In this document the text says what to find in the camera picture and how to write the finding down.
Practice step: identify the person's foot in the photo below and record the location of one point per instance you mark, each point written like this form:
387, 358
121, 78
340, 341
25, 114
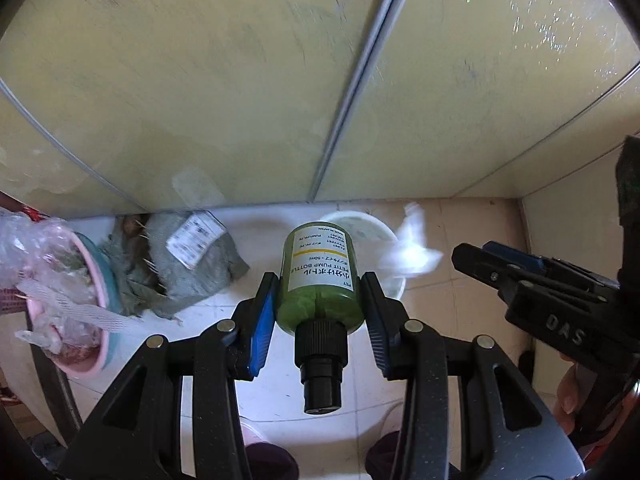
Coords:
265, 455
390, 455

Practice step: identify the white foam net strip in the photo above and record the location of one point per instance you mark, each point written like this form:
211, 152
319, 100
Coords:
65, 305

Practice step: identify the clear plastic bags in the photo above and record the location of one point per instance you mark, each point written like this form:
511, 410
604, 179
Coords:
40, 255

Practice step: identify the person's right hand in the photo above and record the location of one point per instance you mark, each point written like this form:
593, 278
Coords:
569, 392

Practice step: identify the white tissue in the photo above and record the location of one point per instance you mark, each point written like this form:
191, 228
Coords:
407, 255

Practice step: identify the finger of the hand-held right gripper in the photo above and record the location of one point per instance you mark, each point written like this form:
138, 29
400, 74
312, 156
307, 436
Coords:
475, 262
515, 256

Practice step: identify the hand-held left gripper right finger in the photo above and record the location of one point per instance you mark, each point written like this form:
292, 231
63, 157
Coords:
374, 322

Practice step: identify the pink plastic basin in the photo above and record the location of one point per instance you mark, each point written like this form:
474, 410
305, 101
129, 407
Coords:
100, 320

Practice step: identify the grey labelled bag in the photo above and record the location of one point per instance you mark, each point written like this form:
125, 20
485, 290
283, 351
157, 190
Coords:
210, 270

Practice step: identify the grey metal bar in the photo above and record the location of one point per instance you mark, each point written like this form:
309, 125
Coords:
55, 395

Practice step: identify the person's right foot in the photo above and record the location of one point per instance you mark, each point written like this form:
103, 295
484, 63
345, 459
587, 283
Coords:
390, 455

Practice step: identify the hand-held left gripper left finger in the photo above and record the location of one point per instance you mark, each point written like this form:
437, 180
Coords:
262, 320

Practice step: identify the person's left foot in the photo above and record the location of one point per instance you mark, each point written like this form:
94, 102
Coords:
265, 455

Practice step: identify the green pump bottle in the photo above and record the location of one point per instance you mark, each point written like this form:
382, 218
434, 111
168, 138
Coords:
320, 270

